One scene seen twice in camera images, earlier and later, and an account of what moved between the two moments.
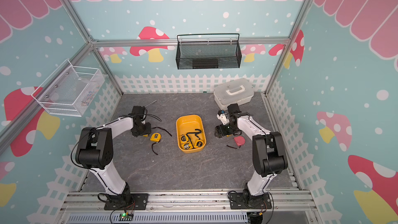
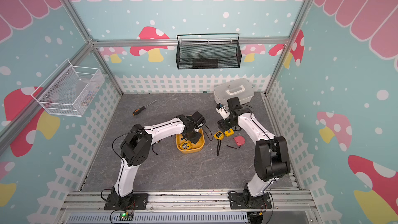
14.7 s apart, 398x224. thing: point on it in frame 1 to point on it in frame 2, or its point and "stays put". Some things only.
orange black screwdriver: (143, 107) stays put
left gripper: (147, 130) to (194, 139)
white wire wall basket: (70, 90) stays put
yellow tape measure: (187, 145) stays put
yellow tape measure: (199, 143) to (219, 135)
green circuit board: (124, 217) stays put
